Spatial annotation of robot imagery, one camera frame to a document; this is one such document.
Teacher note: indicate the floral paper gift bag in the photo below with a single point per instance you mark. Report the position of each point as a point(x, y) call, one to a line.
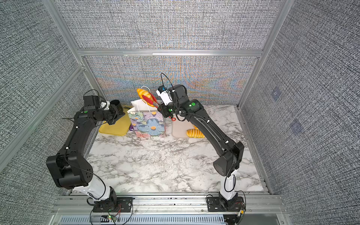
point(146, 119)

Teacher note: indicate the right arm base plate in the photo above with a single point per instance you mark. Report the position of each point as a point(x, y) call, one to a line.
point(220, 204)

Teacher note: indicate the black cup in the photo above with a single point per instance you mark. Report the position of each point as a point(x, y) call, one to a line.
point(116, 107)

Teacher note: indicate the beige bread tray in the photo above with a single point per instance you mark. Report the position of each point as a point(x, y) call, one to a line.
point(179, 128)

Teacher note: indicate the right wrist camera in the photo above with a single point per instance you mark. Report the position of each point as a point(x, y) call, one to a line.
point(164, 94)

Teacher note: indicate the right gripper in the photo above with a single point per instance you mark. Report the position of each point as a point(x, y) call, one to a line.
point(165, 110)

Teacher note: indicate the aluminium front rail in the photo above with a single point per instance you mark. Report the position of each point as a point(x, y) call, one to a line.
point(170, 203)

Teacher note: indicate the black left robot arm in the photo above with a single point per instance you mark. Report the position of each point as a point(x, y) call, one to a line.
point(69, 169)

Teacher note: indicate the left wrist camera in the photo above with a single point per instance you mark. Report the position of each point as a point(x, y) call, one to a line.
point(94, 103)

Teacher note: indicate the yellow striped bread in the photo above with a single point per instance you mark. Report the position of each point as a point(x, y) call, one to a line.
point(194, 133)
point(145, 95)

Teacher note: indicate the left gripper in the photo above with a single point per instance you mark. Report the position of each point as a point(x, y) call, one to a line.
point(117, 115)

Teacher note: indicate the yellow striped bread front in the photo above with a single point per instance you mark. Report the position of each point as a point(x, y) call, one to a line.
point(194, 133)

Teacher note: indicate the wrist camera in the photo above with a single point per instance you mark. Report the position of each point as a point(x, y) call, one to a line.
point(164, 94)
point(94, 103)

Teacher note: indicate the white slotted cable duct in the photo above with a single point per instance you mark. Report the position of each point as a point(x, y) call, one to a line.
point(145, 220)

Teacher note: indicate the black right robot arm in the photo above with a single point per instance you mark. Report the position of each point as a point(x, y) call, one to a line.
point(229, 151)

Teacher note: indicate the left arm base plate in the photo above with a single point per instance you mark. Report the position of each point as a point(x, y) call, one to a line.
point(122, 204)

